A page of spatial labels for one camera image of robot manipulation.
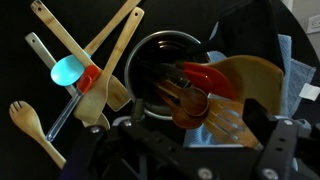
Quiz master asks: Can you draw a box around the wide wooden turner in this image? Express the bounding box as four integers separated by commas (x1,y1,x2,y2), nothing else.
206,55,283,114

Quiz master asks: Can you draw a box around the wooden spoon under pile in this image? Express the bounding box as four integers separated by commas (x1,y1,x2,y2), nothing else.
81,0,142,130

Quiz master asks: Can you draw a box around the blue cloth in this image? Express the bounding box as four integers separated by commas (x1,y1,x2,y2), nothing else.
183,34,316,147

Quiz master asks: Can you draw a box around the red silicone spatula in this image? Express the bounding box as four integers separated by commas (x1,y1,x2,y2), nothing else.
156,61,238,102

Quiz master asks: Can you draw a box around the slotted wooden spatula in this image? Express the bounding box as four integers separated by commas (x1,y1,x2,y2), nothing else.
204,94,260,148

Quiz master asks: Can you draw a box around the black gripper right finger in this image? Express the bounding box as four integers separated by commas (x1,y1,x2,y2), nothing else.
243,99,298,180

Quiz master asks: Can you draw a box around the dark brown wooden spoon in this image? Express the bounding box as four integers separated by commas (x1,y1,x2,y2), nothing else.
156,90,209,129

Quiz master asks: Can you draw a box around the small brown wooden spoon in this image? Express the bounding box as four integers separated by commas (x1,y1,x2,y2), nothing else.
156,80,209,117

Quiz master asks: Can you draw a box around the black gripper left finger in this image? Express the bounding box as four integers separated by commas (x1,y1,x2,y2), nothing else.
58,125,111,180

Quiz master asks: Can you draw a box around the wooden spatula flat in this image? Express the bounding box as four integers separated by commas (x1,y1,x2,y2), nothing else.
73,7,144,124

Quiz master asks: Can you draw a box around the teal silicone spoon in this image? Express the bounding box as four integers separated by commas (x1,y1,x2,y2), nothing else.
50,55,92,86

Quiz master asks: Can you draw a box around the wooden spork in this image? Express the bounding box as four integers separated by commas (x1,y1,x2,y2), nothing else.
9,101,66,169

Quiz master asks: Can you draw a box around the silver utensil holder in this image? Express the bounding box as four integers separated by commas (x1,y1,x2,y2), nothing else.
124,30,200,120

